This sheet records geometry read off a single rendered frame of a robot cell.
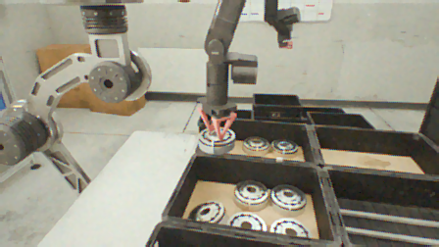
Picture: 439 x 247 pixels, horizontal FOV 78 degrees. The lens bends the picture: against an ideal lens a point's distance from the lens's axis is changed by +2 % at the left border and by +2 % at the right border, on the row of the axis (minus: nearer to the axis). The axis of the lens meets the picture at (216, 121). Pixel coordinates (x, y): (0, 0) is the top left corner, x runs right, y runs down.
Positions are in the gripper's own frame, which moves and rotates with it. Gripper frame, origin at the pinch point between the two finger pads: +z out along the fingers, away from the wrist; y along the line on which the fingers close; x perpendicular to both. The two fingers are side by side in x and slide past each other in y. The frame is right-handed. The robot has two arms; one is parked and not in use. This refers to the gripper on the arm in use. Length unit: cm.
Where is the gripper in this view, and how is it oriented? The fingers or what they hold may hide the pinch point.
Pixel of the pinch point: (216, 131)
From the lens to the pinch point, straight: 74.4
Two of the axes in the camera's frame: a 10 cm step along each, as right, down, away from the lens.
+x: -8.3, 2.2, -5.1
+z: -0.2, 9.1, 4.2
